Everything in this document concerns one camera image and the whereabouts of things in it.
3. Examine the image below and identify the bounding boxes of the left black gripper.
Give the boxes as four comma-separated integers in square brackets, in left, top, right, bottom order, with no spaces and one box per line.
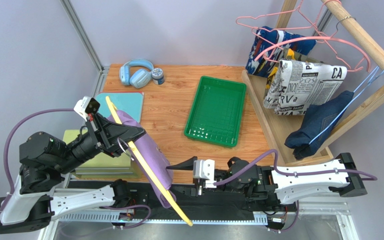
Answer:
[56,112,148,174]

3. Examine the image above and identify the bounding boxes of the yellow clothes hanger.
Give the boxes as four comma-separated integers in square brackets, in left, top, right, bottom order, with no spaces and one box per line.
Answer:
[105,96,193,227]

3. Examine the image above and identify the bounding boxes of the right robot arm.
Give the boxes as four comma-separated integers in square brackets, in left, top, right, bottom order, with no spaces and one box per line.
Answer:
[167,149,374,207]

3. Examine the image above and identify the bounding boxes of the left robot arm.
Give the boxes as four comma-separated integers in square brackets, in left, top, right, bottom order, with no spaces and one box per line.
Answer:
[0,113,146,235]

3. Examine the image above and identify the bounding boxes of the thick pink hanger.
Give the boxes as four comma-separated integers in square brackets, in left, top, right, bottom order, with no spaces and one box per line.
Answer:
[254,36,371,73]

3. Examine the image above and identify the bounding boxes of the olive green box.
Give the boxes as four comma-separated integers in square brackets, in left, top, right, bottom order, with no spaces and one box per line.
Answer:
[62,129,143,179]

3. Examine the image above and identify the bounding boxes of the green plastic tray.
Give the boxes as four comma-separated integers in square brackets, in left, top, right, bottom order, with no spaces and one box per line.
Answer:
[183,76,247,148]

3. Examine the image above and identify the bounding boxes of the light blue headphones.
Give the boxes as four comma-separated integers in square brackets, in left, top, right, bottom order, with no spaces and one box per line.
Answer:
[119,59,154,89]

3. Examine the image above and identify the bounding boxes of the small blue white jar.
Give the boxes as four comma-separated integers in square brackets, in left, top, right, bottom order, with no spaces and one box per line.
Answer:
[150,68,165,85]

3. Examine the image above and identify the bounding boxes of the wooden clothes rack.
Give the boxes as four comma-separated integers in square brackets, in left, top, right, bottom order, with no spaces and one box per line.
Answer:
[241,0,384,167]

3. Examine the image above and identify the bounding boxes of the newspaper print garment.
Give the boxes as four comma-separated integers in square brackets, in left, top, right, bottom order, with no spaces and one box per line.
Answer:
[263,59,348,116]

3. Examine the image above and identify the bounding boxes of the dark blue denim garment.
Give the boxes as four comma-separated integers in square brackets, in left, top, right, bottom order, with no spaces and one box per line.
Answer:
[284,90,354,160]

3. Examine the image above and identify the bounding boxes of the blue white patterned garment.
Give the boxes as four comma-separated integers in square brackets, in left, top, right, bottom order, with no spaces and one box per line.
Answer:
[245,25,317,79]

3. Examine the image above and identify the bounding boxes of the yellow camouflage garment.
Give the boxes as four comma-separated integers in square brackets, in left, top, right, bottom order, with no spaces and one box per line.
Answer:
[264,48,323,97]

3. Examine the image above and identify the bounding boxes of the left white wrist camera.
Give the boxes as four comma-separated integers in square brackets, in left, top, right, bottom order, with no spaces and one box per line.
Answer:
[73,96,100,120]

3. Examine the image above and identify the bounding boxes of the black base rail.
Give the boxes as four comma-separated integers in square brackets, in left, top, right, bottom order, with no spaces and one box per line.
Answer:
[66,179,299,222]

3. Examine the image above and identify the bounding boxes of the thin pink wire hanger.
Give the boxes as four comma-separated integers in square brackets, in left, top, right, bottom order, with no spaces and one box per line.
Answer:
[235,0,332,37]

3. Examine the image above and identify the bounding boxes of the blue wire hanger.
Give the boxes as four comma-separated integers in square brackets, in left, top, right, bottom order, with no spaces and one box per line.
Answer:
[309,66,384,145]

